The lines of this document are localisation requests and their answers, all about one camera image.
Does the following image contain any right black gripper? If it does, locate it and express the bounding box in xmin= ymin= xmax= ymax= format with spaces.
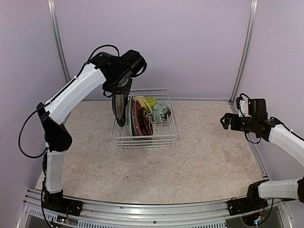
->
xmin=220 ymin=113 xmax=257 ymax=133

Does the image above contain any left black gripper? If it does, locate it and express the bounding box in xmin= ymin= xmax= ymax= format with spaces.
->
xmin=103 ymin=72 xmax=133 ymax=95

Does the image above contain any black rimmed striped plate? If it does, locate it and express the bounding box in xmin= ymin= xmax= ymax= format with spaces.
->
xmin=112 ymin=94 xmax=128 ymax=127

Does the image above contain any pink polka dot plate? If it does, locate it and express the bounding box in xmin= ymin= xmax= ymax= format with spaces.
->
xmin=133 ymin=100 xmax=146 ymax=136

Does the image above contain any grey red wave plate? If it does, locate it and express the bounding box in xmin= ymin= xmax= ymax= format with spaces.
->
xmin=126 ymin=97 xmax=133 ymax=137

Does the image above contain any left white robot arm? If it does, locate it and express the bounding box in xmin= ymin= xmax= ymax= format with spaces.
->
xmin=33 ymin=50 xmax=145 ymax=211

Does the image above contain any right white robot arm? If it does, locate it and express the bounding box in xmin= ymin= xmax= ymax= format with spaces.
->
xmin=220 ymin=113 xmax=304 ymax=211

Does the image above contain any pale yellow mug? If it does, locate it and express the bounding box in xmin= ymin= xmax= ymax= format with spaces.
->
xmin=134 ymin=96 xmax=152 ymax=115

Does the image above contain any lime green bowl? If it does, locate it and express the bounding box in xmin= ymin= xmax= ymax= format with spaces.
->
xmin=145 ymin=97 xmax=158 ymax=108

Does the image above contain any light blue floral bowl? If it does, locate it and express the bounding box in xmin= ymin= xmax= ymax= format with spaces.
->
xmin=152 ymin=103 xmax=171 ymax=123

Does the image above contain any dark red black plate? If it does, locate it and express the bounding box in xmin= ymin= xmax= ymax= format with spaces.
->
xmin=142 ymin=107 xmax=153 ymax=136

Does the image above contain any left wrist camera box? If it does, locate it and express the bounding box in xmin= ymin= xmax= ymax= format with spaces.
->
xmin=121 ymin=49 xmax=147 ymax=78

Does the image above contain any white wire dish rack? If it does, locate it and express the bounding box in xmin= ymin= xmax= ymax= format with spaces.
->
xmin=111 ymin=88 xmax=179 ymax=149

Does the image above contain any right aluminium corner post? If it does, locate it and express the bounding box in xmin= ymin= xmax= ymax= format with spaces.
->
xmin=229 ymin=0 xmax=258 ymax=104

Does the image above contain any aluminium corner post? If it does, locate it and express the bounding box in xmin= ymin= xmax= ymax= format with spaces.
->
xmin=47 ymin=0 xmax=71 ymax=84
xmin=229 ymin=0 xmax=258 ymax=104

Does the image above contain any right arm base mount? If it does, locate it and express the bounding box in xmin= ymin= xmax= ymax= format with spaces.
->
xmin=227 ymin=197 xmax=268 ymax=216

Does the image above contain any left aluminium corner post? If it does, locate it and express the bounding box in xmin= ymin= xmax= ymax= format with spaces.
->
xmin=47 ymin=0 xmax=71 ymax=84

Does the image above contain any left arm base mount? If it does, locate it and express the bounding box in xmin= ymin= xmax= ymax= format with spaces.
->
xmin=42 ymin=191 xmax=83 ymax=217

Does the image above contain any aluminium front rail frame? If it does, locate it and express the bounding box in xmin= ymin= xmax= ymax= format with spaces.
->
xmin=13 ymin=189 xmax=295 ymax=228

